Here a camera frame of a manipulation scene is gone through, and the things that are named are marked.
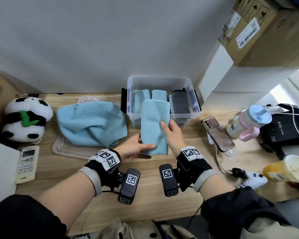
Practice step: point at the person's left forearm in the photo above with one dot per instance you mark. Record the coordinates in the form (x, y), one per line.
(69, 196)

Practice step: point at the beige coat with black buttons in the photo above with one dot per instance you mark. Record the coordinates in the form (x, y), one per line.
(139, 231)

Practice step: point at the clear plastic storage box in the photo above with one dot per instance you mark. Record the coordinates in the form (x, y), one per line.
(159, 82)

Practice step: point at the labelled brown cardboard box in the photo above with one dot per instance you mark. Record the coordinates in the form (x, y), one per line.
(269, 39)

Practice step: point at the black wrist brace with markers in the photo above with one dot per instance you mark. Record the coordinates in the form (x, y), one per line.
(196, 169)
(102, 169)

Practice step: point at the person's left hand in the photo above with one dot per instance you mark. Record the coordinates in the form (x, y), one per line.
(129, 149)

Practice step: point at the white shelf unit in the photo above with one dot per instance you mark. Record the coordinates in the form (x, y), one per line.
(239, 79)

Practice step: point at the white game controller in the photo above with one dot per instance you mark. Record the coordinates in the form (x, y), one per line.
(256, 180)

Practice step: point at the black round plug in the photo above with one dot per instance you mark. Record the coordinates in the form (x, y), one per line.
(238, 172)

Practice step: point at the grey striped towel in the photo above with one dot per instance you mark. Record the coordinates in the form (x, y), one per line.
(171, 105)

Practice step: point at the panda plush toy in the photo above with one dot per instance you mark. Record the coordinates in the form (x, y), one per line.
(27, 109)

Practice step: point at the white remote control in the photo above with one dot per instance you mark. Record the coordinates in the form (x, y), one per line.
(27, 164)

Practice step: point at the black device box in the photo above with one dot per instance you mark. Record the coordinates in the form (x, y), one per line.
(281, 129)

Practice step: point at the white paper sheet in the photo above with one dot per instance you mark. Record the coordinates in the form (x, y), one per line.
(2, 171)

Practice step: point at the person's right hand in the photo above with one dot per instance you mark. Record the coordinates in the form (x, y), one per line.
(175, 136)

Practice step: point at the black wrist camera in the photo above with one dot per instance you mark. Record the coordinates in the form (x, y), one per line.
(168, 180)
(129, 186)

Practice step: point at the dark blue grey cloth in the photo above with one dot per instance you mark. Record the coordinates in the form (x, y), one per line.
(180, 102)

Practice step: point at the light blue towel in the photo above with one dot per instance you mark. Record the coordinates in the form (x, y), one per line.
(154, 116)
(159, 94)
(89, 121)
(138, 102)

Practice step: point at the plain brown cardboard box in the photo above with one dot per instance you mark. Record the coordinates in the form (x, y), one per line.
(2, 94)

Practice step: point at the rose gold smartphone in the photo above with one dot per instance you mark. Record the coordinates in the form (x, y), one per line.
(219, 136)

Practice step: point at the person's right forearm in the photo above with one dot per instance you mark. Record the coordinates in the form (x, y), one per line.
(216, 189)

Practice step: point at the grey window frame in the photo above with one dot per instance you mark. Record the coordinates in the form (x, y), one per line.
(296, 84)

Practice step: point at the white power bank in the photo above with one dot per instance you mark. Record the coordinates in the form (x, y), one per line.
(209, 140)

